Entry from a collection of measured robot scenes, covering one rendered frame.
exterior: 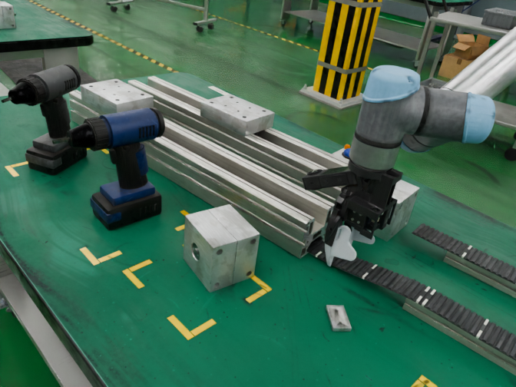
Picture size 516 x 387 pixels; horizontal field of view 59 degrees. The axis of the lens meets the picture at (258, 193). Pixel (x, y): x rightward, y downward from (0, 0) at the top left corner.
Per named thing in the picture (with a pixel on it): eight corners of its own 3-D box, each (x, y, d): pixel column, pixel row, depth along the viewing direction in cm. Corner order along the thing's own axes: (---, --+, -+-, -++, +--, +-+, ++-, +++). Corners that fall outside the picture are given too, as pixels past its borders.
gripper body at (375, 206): (368, 243, 76) (388, 181, 70) (326, 221, 81) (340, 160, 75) (389, 226, 82) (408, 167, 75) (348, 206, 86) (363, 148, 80)
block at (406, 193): (411, 219, 104) (424, 183, 99) (387, 242, 95) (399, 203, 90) (376, 203, 108) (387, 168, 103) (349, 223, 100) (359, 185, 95)
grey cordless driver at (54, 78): (91, 155, 112) (84, 66, 101) (32, 191, 96) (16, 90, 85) (65, 147, 114) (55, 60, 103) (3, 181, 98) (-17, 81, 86)
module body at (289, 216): (327, 239, 94) (335, 203, 89) (299, 259, 87) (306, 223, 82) (103, 114, 135) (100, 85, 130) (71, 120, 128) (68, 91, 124)
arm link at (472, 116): (468, 106, 78) (404, 97, 78) (503, 89, 66) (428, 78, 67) (462, 152, 77) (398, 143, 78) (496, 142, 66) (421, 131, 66)
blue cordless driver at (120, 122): (167, 213, 95) (169, 114, 83) (73, 245, 82) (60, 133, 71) (148, 196, 99) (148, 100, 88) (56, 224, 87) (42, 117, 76)
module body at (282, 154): (372, 206, 107) (381, 175, 102) (349, 223, 100) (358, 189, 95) (154, 101, 148) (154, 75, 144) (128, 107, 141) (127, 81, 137)
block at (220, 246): (265, 272, 82) (272, 229, 77) (209, 292, 76) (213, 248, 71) (236, 242, 89) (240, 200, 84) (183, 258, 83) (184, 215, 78)
